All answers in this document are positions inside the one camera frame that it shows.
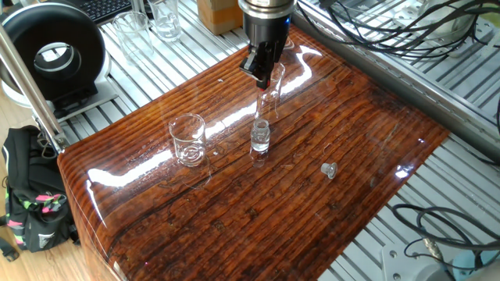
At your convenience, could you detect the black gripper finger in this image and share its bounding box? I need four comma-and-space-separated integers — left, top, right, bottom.
238, 41, 271, 86
266, 40, 284, 90

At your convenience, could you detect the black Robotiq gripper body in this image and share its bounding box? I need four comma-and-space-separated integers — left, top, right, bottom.
241, 11, 293, 55

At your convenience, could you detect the glass dropper with red bulb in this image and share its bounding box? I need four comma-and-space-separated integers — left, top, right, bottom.
255, 77, 271, 120

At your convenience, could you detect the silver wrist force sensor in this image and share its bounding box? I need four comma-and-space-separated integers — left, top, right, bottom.
237, 0, 296, 20

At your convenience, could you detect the clear glass beaker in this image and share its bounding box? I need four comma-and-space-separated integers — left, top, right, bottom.
254, 61, 287, 120
168, 112, 207, 168

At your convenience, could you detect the brown cardboard box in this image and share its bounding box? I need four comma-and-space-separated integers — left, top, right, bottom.
196, 0, 245, 36

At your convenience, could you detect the small clear glass bottle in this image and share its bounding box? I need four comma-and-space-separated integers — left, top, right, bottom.
250, 118, 271, 153

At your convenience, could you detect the glass beaker with water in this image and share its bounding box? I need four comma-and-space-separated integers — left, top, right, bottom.
147, 0, 183, 43

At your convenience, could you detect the clear glass bottle stopper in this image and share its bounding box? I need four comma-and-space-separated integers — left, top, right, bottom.
320, 162, 338, 180

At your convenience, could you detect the wood grain table mat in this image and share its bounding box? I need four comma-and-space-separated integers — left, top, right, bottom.
57, 23, 450, 281

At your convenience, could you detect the black computer keyboard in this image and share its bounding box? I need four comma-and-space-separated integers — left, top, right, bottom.
68, 0, 134, 24

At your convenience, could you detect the black round blower fan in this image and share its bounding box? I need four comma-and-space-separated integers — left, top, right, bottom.
0, 2, 113, 114

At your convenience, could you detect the black backpack with pink print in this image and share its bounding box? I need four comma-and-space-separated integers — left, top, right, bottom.
0, 124, 82, 263

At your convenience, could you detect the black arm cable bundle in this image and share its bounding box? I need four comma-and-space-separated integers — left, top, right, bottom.
296, 0, 500, 59

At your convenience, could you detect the white device base plate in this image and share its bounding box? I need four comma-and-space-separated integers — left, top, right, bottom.
0, 50, 120, 124

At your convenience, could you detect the aluminium frame beam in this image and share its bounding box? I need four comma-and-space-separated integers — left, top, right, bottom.
0, 23, 70, 154

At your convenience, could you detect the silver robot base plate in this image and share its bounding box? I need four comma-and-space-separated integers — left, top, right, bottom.
380, 244, 430, 281

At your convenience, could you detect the black cable with metal plug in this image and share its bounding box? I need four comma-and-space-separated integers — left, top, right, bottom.
391, 203, 500, 272

